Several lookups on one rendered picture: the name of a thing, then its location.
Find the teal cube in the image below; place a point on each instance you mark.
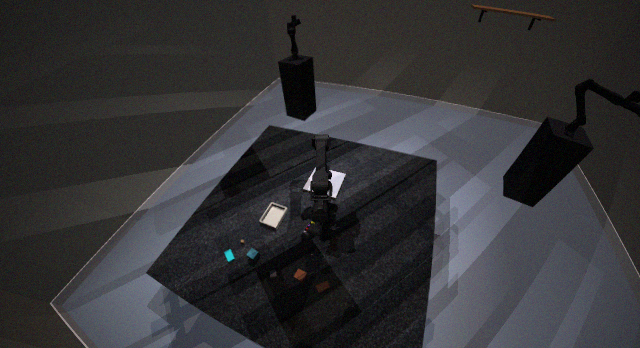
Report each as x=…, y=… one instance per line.
x=253, y=254

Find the cyan flat block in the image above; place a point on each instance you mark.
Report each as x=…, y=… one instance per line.
x=229, y=255

